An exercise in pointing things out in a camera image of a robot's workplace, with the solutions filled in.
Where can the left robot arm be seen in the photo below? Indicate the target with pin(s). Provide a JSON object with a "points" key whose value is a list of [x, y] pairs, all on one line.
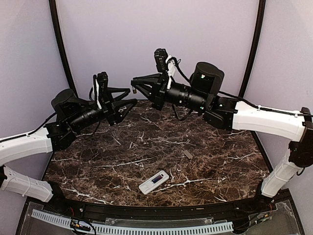
{"points": [[73, 115]]}

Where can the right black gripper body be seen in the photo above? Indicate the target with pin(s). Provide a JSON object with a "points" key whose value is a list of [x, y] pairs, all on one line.
{"points": [[161, 90]]}

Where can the black front rail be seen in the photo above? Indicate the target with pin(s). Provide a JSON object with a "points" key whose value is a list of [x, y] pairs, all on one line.
{"points": [[94, 211]]}

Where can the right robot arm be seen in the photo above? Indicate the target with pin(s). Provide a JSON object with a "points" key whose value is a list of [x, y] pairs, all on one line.
{"points": [[234, 113]]}

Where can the purple AAA battery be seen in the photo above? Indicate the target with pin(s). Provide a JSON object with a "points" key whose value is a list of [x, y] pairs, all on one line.
{"points": [[157, 178]]}

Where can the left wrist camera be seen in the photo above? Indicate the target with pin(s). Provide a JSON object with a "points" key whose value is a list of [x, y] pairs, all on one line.
{"points": [[100, 86]]}

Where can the black frame post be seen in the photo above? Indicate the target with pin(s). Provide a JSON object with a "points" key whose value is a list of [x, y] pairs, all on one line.
{"points": [[60, 44], [254, 47]]}

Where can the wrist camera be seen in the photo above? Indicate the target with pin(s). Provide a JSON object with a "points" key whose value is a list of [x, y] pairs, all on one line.
{"points": [[100, 86], [164, 62]]}

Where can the right black frame post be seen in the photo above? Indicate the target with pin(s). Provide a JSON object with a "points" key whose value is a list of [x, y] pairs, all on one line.
{"points": [[254, 47]]}

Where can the white slotted cable duct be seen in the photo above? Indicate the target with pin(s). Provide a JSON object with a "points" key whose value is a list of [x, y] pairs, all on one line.
{"points": [[113, 226]]}

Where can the left black frame post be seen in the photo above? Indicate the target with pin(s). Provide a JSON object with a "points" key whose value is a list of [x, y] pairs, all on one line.
{"points": [[60, 44]]}

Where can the white remote control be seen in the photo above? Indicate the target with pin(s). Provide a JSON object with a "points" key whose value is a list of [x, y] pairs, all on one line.
{"points": [[148, 186]]}

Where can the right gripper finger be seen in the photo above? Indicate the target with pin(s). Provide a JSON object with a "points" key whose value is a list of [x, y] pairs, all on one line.
{"points": [[148, 79], [148, 89]]}

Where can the grey battery cover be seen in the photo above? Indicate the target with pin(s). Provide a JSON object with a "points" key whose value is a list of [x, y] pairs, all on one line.
{"points": [[188, 154]]}

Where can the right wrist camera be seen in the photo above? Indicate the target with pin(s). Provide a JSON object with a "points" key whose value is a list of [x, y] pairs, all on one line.
{"points": [[164, 62]]}

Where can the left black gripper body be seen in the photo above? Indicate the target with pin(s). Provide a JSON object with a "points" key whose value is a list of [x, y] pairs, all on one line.
{"points": [[109, 110]]}

